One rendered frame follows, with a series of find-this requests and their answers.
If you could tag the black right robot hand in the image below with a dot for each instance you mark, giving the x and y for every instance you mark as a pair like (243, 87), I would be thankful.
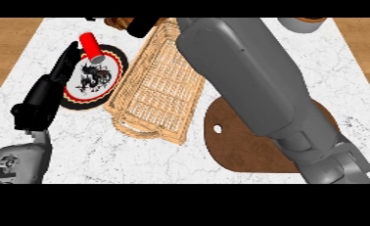
(142, 27)

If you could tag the brown croissant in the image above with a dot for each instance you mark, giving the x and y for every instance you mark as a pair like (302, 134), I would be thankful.
(117, 22)

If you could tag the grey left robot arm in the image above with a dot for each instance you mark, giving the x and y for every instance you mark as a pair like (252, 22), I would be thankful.
(27, 163)

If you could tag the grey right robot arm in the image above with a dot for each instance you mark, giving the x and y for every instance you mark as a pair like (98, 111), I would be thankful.
(240, 83)

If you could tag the tan wicker basket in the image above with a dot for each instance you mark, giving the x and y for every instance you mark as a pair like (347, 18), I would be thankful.
(162, 86)

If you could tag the brown wooden cutting board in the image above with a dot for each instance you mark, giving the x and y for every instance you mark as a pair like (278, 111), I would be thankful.
(240, 148)

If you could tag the small black object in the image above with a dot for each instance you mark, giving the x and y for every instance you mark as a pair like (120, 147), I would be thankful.
(90, 19)

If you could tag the red can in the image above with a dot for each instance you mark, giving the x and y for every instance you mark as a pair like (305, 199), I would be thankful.
(92, 47)

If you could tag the white plate with black dragon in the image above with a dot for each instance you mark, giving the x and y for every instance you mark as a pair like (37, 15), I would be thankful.
(93, 86)

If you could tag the grey round container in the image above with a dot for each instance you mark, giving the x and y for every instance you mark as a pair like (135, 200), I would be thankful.
(298, 26)

